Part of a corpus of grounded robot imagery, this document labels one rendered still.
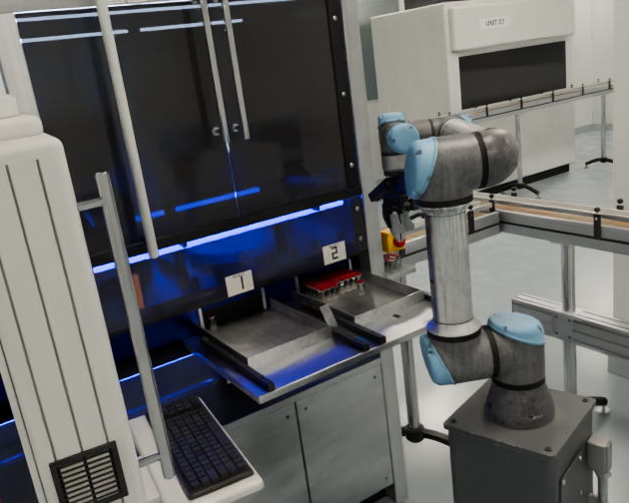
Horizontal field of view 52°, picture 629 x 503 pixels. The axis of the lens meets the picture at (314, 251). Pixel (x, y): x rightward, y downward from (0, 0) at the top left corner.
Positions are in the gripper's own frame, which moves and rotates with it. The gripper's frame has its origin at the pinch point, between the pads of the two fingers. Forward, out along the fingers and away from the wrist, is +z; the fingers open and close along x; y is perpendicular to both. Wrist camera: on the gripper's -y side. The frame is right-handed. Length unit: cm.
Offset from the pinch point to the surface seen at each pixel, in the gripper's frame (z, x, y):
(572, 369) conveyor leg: 79, 88, -9
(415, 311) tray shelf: 21.4, -0.9, 5.5
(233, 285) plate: 7.2, -42.9, -24.3
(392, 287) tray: 20.2, 6.1, -13.1
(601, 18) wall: -63, 794, -473
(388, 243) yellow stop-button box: 9.3, 15.0, -24.3
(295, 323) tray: 21.0, -29.7, -14.9
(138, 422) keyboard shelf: 29, -81, -9
